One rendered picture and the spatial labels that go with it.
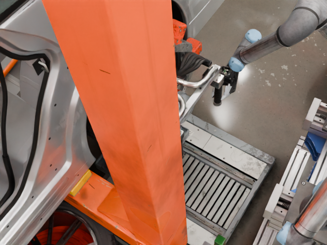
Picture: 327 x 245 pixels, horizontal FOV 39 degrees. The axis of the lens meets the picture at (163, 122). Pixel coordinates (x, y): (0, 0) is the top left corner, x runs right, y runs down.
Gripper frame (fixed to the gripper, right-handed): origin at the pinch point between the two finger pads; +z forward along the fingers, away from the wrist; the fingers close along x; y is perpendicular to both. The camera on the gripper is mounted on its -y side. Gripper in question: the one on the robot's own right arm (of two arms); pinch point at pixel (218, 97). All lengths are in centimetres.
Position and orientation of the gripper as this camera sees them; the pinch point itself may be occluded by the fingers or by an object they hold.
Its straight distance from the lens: 221.1
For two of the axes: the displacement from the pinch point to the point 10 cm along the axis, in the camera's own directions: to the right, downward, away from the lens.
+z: -5.0, 7.6, -4.2
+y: -2.1, -5.7, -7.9
